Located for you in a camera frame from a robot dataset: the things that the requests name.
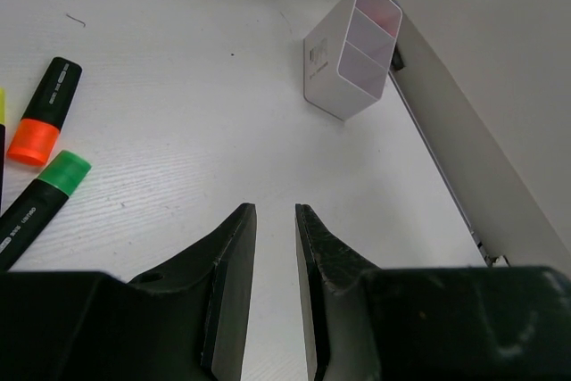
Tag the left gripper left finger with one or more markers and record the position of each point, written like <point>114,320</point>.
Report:
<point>191,318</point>

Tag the green highlighter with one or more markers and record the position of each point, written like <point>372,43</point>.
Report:
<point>36,206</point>

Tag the white divided pen holder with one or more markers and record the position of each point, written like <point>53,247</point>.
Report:
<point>347,56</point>

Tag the yellow highlighter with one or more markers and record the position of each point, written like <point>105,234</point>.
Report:
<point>2,142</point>

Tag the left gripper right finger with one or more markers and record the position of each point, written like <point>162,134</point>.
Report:
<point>338,334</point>

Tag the orange highlighter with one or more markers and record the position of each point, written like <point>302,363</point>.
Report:
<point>41,123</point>

